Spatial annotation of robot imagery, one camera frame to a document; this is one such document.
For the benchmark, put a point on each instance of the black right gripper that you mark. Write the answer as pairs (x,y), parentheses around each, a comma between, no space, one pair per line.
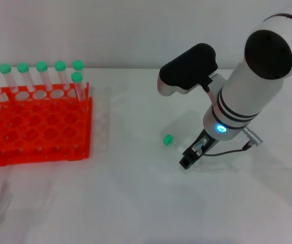
(210,141)

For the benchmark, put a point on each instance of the orange plastic test tube rack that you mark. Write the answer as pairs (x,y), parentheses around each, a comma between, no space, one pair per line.
(41,122)

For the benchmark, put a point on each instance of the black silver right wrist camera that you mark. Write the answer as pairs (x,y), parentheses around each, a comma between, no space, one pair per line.
(189,68)

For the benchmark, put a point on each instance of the silver round connector plug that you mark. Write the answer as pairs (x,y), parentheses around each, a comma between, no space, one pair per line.
(252,136)

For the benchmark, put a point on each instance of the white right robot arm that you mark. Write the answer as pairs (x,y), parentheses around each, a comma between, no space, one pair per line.
(250,91)

